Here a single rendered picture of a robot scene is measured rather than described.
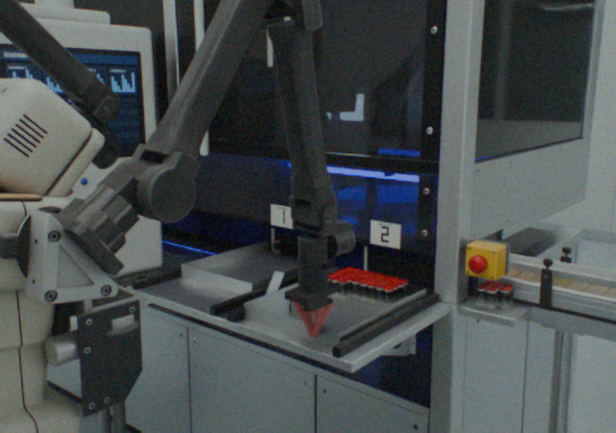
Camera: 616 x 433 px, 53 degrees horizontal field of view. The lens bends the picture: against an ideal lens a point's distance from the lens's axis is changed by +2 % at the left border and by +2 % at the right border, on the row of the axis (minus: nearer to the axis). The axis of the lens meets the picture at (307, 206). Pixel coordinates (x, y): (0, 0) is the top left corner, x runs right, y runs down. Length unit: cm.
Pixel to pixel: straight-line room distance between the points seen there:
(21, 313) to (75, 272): 18
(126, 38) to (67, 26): 17
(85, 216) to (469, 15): 91
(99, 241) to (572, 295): 104
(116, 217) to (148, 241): 117
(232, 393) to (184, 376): 24
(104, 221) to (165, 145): 14
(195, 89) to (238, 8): 14
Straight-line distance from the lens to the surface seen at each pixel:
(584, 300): 149
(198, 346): 213
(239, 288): 152
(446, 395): 158
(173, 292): 156
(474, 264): 139
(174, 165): 85
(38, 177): 94
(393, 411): 168
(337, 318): 136
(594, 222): 615
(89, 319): 99
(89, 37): 188
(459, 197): 141
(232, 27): 94
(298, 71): 104
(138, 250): 199
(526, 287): 152
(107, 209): 83
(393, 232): 151
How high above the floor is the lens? 138
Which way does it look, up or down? 11 degrees down
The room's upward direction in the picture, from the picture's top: straight up
